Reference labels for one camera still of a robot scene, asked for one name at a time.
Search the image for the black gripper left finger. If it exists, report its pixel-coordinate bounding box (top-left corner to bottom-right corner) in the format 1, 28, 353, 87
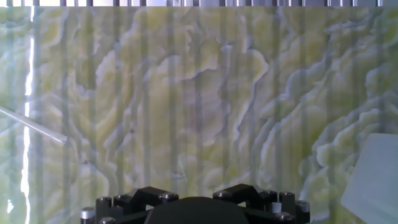
80, 185, 180, 224

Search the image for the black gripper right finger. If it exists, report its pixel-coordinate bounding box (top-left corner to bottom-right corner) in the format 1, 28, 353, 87
213, 183, 312, 224

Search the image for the clear large pipette tip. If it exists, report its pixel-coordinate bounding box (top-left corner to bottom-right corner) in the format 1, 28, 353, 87
0, 106, 68, 146

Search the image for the green pipette tip holder box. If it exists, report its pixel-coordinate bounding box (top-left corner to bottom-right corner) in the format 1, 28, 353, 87
340, 133, 398, 224

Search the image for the green marble pattern mat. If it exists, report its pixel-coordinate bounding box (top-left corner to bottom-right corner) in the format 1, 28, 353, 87
0, 6, 398, 224

